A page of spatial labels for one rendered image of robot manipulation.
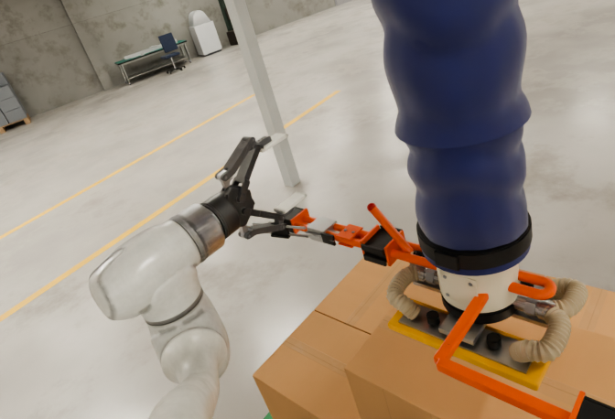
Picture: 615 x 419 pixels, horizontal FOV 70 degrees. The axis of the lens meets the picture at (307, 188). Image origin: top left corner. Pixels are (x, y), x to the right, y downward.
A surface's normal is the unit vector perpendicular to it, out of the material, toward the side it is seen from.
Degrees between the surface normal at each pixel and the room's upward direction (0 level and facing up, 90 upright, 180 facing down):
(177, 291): 92
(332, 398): 0
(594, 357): 0
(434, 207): 74
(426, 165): 70
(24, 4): 90
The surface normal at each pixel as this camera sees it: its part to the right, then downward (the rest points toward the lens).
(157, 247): 0.28, -0.58
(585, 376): -0.26, -0.85
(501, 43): 0.24, 0.12
